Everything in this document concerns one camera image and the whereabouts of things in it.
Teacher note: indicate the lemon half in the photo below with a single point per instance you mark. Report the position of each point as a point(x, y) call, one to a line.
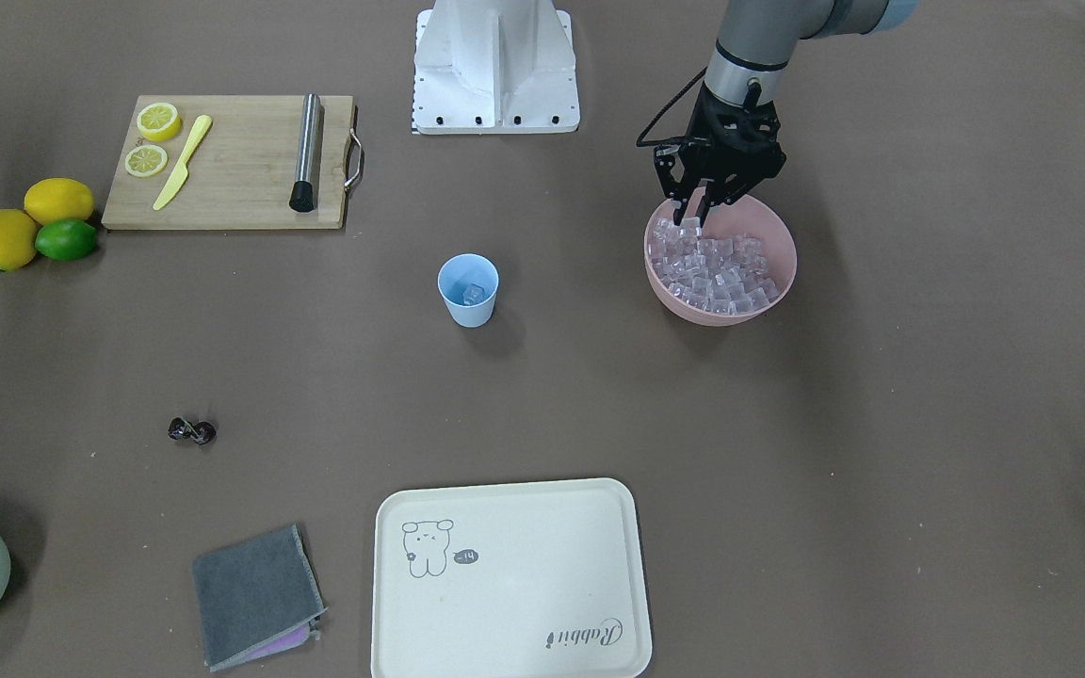
point(158, 122)

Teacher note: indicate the pink bowl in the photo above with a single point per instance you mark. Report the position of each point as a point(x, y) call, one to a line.
point(748, 216)

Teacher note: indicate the lemon slice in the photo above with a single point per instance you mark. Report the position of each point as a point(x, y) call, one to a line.
point(145, 161)

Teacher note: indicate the green lime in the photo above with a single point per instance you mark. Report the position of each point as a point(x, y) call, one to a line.
point(66, 239)

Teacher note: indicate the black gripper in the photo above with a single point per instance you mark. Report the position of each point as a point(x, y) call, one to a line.
point(704, 173)

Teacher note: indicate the dark red cherries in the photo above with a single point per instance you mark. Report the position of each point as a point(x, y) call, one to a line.
point(199, 433)

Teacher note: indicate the yellow plastic knife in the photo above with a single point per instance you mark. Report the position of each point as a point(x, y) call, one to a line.
point(180, 170)

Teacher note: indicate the yellow lemon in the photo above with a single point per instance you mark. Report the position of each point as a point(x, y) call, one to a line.
point(58, 198)
point(17, 239)

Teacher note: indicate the clear ice cubes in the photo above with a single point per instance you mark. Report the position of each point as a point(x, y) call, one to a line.
point(726, 276)

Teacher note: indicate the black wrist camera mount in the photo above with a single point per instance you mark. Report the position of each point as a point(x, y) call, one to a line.
point(676, 179)

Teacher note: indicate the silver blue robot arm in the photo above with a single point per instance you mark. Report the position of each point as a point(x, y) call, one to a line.
point(757, 39)

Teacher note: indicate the grey folded cloth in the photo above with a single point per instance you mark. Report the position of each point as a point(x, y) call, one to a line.
point(256, 598)

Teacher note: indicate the cream rabbit tray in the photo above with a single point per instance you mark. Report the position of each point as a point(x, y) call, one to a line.
point(529, 579)

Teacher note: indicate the steel muddler black tip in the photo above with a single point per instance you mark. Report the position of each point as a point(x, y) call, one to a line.
point(305, 191)

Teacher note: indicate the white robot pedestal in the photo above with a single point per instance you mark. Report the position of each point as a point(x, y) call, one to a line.
point(494, 67)

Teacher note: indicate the light blue cup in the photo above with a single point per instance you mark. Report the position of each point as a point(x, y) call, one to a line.
point(469, 285)

